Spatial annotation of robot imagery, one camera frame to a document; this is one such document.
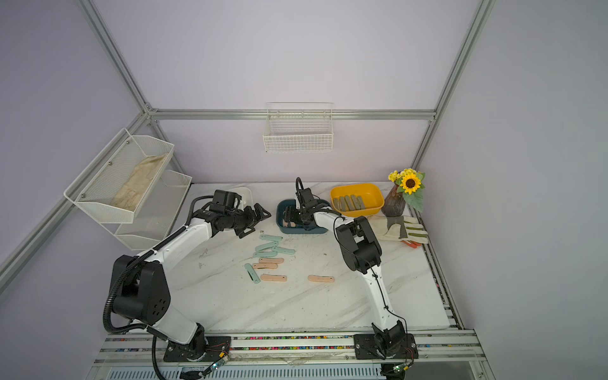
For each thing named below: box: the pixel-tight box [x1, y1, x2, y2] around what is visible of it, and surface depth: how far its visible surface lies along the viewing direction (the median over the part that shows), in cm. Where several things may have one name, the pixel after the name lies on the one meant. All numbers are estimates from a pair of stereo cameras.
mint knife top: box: [259, 234, 284, 240], surface depth 103 cm
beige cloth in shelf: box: [111, 152, 169, 212], surface depth 80 cm
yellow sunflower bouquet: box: [387, 167, 426, 213], surface depth 90 cm
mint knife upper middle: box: [254, 240, 279, 253], surface depth 100 cm
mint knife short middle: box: [272, 246, 297, 255], surface depth 98 cm
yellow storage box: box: [349, 182, 385, 218], surface depth 116 cm
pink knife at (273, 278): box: [260, 273, 288, 282], surface depth 90 cm
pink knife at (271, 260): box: [258, 258, 285, 264], surface depth 95 cm
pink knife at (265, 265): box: [253, 262, 278, 270], surface depth 93 cm
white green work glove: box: [366, 215, 429, 244], surface depth 101 cm
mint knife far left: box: [243, 262, 262, 285], surface depth 92 cm
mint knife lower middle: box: [253, 250, 278, 258], surface depth 97 cm
